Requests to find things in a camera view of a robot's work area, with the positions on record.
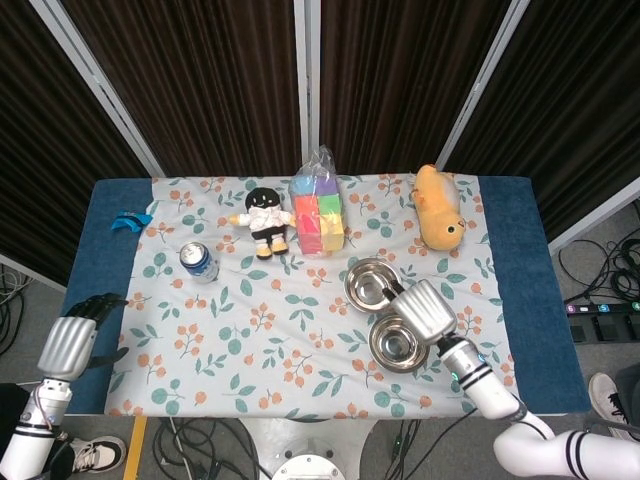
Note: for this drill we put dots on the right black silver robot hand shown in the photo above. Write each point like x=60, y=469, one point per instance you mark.
x=425, y=312

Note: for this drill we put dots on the bagged colourful foam blocks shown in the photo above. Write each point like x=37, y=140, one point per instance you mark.
x=318, y=217

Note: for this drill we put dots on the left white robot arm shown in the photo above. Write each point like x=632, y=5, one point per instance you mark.
x=32, y=430

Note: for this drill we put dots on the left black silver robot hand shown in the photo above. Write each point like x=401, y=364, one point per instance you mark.
x=67, y=345

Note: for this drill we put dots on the floral patterned tablecloth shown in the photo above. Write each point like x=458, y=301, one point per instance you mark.
x=280, y=325

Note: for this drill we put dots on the dark curtain partition panel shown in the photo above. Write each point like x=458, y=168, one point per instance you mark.
x=565, y=115
x=400, y=80
x=200, y=85
x=30, y=100

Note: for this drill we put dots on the black haired plush doll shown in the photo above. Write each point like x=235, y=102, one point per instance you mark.
x=264, y=220

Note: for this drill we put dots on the blue table mat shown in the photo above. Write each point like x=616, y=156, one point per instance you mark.
x=520, y=235

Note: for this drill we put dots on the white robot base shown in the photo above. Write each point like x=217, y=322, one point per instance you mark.
x=310, y=450

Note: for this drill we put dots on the white sneaker black laces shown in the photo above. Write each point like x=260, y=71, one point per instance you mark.
x=607, y=400

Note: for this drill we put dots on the yellow hamster plush toy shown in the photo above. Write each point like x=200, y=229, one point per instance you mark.
x=440, y=215

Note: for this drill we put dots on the yellow floor tape strip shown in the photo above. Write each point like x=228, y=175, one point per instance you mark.
x=134, y=450

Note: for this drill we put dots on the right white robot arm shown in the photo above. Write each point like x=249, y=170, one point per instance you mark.
x=500, y=400

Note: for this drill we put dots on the blue silver drink can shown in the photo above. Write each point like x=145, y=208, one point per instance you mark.
x=199, y=262

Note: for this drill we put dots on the grey trouser leg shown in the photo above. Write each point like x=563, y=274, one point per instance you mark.
x=630, y=395

